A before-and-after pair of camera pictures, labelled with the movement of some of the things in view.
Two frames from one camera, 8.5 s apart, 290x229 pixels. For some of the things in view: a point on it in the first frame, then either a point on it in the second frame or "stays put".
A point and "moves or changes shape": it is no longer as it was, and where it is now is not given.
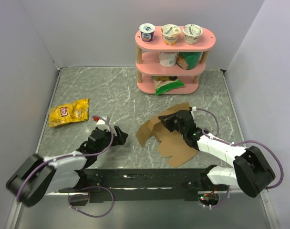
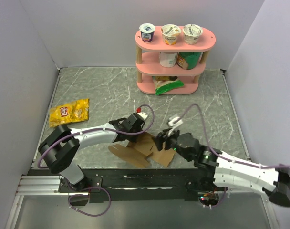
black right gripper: [167, 120] → [160, 140]
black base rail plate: [146, 185] stays put
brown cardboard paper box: [172, 143] moves or changes shape
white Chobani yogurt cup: [191, 34] stays put
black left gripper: [119, 139] → [133, 139]
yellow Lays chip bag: [77, 111] stays put
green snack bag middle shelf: [188, 60] stays put
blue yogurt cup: [147, 30] stays put
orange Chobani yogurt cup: [170, 33] stays put
